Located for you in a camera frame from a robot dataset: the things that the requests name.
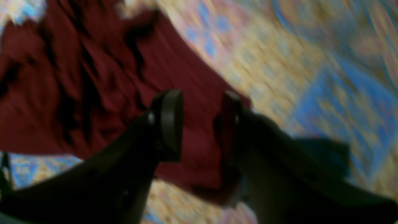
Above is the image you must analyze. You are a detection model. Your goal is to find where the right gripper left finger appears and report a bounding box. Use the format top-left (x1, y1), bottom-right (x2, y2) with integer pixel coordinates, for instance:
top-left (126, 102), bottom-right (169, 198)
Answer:
top-left (1, 90), bottom-right (184, 224)

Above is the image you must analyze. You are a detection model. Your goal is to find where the dark red t-shirt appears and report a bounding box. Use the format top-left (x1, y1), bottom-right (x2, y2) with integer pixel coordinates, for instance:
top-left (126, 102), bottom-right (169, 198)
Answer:
top-left (0, 0), bottom-right (240, 205)

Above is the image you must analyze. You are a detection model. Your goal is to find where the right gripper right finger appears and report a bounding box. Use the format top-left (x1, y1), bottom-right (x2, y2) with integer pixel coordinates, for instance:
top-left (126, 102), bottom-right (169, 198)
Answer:
top-left (220, 91), bottom-right (397, 224)

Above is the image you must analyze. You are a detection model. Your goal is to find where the patterned tablecloth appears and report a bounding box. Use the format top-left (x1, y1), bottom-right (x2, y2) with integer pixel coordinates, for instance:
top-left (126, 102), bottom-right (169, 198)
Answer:
top-left (1, 0), bottom-right (397, 224)

